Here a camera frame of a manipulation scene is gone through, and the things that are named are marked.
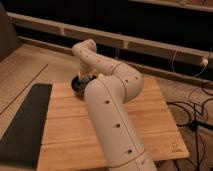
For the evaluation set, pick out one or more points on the dark grey furniture corner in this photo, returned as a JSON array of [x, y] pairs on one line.
[[9, 40]]

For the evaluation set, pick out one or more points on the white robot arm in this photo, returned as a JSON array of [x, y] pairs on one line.
[[104, 98]]

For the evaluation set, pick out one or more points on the white power plug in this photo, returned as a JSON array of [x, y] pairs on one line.
[[204, 61]]

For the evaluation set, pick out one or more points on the black floor mat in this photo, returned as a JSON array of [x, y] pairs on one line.
[[21, 142]]

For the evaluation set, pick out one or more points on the white wall shelf rail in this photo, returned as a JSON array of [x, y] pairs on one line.
[[134, 44]]

